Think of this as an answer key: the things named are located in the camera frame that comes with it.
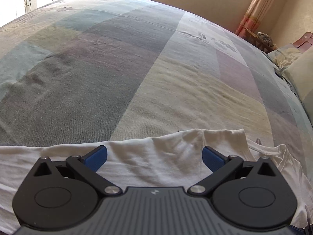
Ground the front pastel pillow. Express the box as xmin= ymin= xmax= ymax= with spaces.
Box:
xmin=284 ymin=48 xmax=313 ymax=123

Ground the wooden headboard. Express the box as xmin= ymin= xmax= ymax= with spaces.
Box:
xmin=293 ymin=32 xmax=313 ymax=53

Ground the patchwork pastel bed sheet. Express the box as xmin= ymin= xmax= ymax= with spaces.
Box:
xmin=1 ymin=0 xmax=312 ymax=177

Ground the right orange striped curtain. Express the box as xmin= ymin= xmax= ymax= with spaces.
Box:
xmin=235 ymin=0 xmax=275 ymax=38

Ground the white printed sweatshirt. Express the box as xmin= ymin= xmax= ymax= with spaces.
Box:
xmin=1 ymin=129 xmax=312 ymax=234

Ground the wooden bedside table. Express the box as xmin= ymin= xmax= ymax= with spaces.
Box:
xmin=243 ymin=27 xmax=274 ymax=54

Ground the pastel pillow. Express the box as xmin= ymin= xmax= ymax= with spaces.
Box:
xmin=267 ymin=43 xmax=302 ymax=70
xmin=284 ymin=48 xmax=313 ymax=123

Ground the rear pastel pillow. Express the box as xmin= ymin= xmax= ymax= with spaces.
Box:
xmin=267 ymin=43 xmax=302 ymax=70

